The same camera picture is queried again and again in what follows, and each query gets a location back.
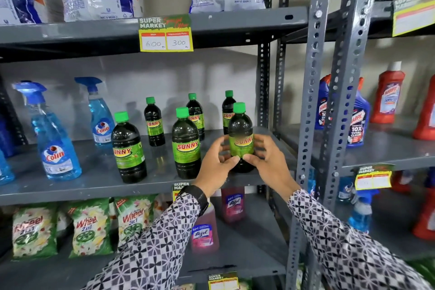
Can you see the black wristwatch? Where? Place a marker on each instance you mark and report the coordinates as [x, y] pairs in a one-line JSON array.
[[198, 196]]

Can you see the person's left thumb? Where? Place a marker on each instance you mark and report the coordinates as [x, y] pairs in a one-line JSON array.
[[231, 163]]

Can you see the blue toilet cleaner bottle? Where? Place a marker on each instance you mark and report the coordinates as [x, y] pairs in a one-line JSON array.
[[358, 120], [321, 106]]

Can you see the grey metal shelf rack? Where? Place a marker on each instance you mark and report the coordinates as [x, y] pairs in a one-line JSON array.
[[343, 28], [85, 186]]

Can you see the person's right forearm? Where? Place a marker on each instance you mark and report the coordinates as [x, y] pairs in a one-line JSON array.
[[343, 249]]

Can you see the red toilet cleaner bottle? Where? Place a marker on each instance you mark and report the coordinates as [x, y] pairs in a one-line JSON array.
[[426, 218], [401, 181], [388, 96], [426, 113]]

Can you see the green detergent powder packet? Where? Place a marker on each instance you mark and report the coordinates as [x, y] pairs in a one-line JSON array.
[[34, 232], [134, 218], [89, 228]]

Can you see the person's right thumb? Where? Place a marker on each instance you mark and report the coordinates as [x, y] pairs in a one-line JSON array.
[[253, 160]]

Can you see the pink floor cleaner bottle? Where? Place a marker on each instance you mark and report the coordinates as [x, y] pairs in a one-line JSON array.
[[233, 203], [205, 232]]

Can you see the blue glass cleaner spray bottle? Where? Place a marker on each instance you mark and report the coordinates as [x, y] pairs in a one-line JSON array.
[[346, 189], [56, 150], [362, 213], [101, 123], [5, 169]]

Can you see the yellow green price tag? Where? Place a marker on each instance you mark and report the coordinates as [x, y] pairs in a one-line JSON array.
[[165, 33], [223, 281], [179, 189], [372, 177], [413, 16]]

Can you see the person's left forearm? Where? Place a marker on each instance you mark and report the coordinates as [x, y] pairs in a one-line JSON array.
[[159, 242]]

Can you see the person's left hand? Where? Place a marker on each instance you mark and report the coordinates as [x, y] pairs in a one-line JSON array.
[[210, 169]]

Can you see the dark cleaner bottle green cap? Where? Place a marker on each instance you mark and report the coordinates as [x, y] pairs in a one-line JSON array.
[[196, 113], [129, 153], [240, 123], [186, 150], [154, 123], [227, 113]]

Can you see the dark blue bottle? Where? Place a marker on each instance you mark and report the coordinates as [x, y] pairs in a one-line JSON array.
[[6, 137]]

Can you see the person's right hand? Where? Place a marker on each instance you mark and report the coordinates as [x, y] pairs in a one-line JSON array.
[[272, 167]]

